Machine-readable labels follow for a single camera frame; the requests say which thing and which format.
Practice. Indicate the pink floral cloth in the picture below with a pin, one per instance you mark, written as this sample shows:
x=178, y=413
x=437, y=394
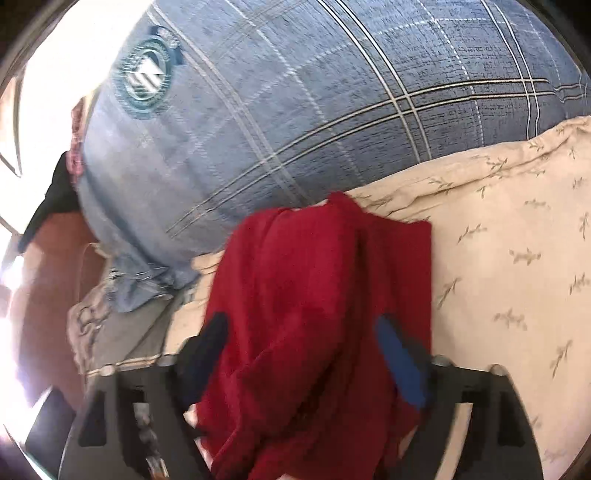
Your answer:
x=74, y=161

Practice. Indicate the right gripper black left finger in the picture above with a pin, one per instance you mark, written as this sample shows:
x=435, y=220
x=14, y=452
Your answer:
x=131, y=415

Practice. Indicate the black cloth on headboard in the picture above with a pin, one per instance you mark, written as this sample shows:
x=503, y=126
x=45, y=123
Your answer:
x=60, y=197

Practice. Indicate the cream leaf-print pillow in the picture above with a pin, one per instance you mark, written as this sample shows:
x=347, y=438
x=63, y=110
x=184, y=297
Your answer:
x=510, y=271

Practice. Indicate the grey patterned bed sheet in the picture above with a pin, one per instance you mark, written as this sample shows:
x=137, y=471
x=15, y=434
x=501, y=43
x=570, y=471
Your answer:
x=99, y=335

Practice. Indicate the red knitted garment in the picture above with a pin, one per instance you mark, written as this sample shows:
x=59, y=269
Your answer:
x=301, y=388

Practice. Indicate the brown wooden headboard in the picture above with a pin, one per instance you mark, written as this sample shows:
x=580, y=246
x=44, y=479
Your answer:
x=60, y=267

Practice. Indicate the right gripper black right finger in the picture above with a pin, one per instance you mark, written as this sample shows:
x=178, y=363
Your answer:
x=499, y=443

